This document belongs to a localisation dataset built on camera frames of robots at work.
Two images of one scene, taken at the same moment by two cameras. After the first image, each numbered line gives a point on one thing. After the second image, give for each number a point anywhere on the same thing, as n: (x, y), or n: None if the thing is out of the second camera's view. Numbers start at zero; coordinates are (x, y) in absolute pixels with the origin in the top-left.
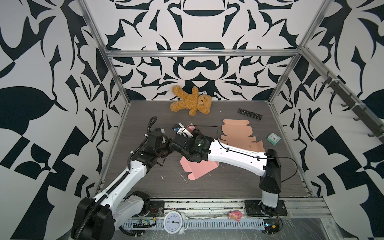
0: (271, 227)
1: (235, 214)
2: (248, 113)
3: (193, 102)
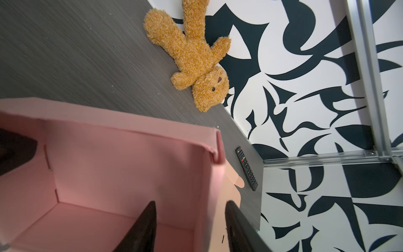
0: None
1: None
2: (246, 167)
3: (196, 58)
